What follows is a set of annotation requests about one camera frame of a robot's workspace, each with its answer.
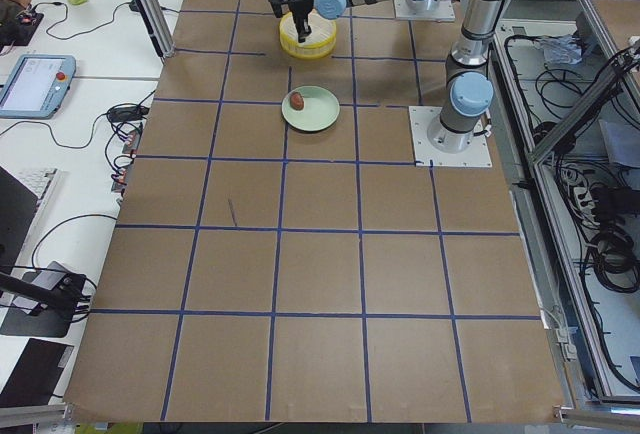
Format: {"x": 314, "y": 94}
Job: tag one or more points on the light green round plate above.
{"x": 320, "y": 109}

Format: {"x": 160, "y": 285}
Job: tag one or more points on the black power adapter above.
{"x": 129, "y": 113}

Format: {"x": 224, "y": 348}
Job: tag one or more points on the black laptop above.
{"x": 18, "y": 209}

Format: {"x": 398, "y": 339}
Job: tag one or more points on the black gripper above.
{"x": 300, "y": 9}

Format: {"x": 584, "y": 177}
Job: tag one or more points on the white keyboard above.
{"x": 40, "y": 181}

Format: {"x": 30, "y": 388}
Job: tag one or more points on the yellow steamer layer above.
{"x": 319, "y": 44}

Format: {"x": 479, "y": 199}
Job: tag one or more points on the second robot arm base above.
{"x": 424, "y": 10}

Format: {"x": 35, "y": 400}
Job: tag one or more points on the crumpled white cloth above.
{"x": 565, "y": 49}

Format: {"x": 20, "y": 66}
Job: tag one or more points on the black camera stand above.
{"x": 53, "y": 288}

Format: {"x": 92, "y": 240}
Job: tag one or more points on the teach pendant with red button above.
{"x": 37, "y": 86}

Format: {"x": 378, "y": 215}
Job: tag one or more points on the brown bun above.
{"x": 296, "y": 101}

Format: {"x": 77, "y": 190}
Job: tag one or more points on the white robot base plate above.
{"x": 435, "y": 146}

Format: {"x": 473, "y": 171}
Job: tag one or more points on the aluminium frame post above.
{"x": 156, "y": 27}

